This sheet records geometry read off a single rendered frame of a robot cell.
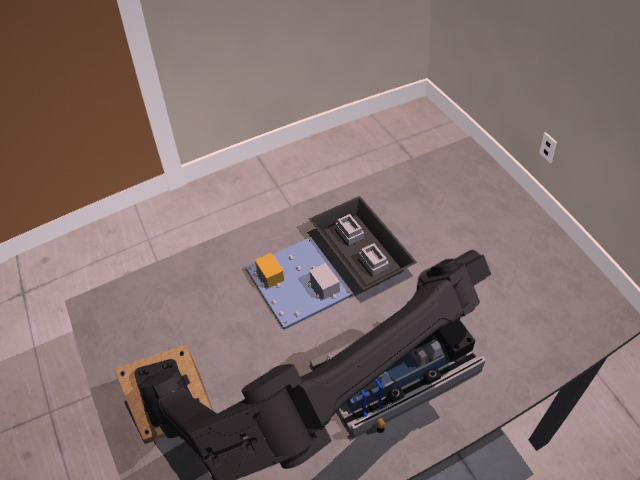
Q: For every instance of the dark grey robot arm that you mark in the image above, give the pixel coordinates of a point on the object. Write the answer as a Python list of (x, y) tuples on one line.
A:
[(268, 415)]

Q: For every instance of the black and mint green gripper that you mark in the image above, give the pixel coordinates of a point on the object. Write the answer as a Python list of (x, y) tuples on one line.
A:
[(427, 342)]

